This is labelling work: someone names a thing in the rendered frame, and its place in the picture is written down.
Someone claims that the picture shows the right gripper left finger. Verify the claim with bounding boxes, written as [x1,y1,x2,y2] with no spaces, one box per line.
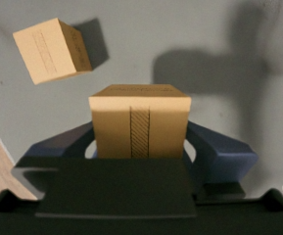
[23,121,95,158]

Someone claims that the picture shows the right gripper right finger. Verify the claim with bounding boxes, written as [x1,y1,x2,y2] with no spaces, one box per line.
[182,120,259,194]

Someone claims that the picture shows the tan cardboard carton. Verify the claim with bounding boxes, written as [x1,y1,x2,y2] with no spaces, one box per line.
[89,84,191,159]
[13,20,93,85]

